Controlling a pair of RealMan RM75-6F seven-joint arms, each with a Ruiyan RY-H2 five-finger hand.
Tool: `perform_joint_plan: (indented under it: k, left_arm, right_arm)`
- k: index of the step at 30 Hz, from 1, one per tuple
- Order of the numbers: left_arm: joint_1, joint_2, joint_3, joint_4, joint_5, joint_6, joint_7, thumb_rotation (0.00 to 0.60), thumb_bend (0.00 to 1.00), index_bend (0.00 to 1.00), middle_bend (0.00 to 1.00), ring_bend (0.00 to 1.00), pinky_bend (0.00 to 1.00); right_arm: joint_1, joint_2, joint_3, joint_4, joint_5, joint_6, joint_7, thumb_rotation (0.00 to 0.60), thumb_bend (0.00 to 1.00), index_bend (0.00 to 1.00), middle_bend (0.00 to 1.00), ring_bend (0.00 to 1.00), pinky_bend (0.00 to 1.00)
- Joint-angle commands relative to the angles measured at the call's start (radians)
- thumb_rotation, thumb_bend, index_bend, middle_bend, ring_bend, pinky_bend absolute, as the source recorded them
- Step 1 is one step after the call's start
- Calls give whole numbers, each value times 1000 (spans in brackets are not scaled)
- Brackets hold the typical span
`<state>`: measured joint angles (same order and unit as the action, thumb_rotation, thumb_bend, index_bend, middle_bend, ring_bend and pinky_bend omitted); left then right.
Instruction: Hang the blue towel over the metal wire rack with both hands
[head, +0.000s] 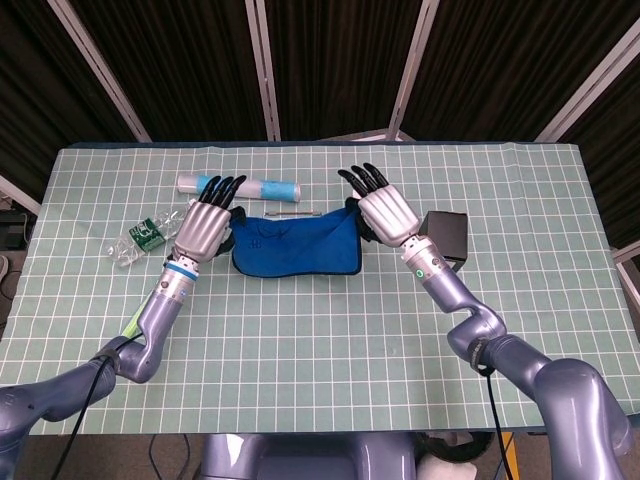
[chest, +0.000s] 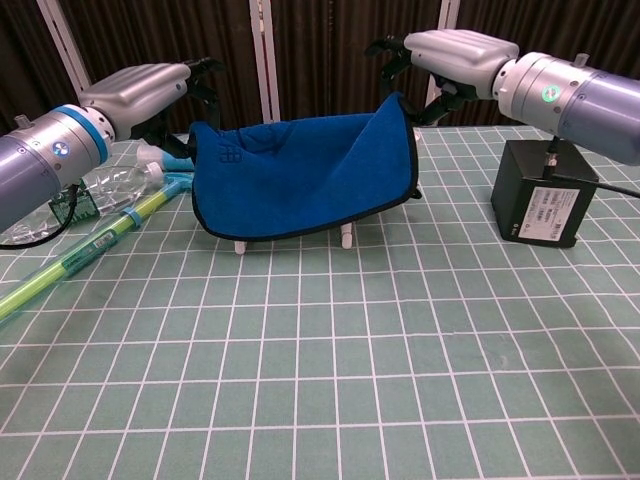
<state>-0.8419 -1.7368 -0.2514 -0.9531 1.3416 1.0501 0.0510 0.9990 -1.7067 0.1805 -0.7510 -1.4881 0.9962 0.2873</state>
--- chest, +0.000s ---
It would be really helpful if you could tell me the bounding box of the blue cloth towel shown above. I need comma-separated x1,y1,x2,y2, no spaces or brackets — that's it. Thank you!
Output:
187,91,422,245

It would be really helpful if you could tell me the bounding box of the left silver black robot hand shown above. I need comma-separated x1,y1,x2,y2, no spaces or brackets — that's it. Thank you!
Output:
78,57,226,156

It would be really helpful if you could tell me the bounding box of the green and blue toothbrush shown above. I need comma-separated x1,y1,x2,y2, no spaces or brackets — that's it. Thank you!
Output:
0,172,194,326

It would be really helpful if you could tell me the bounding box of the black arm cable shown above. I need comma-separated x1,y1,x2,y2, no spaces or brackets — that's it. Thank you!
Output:
0,185,82,250
543,133,640,199

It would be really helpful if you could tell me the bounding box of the clear plastic water bottle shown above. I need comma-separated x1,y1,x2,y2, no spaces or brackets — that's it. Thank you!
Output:
4,162,165,246

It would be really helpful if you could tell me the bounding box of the metal wire stand rack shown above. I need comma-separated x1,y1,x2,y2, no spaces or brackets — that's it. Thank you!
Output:
233,224,354,255

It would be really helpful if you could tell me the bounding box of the clear tube with blue labels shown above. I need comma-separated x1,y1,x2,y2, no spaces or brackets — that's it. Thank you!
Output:
136,143,195,174

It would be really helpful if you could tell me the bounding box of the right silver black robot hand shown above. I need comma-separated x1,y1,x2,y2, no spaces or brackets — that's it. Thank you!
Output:
364,28,521,126

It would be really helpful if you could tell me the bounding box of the green grid tablecloth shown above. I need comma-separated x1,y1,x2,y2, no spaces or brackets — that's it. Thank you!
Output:
0,123,640,480

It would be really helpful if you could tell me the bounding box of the black cardboard box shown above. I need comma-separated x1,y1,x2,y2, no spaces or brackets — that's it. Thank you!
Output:
490,139,600,250

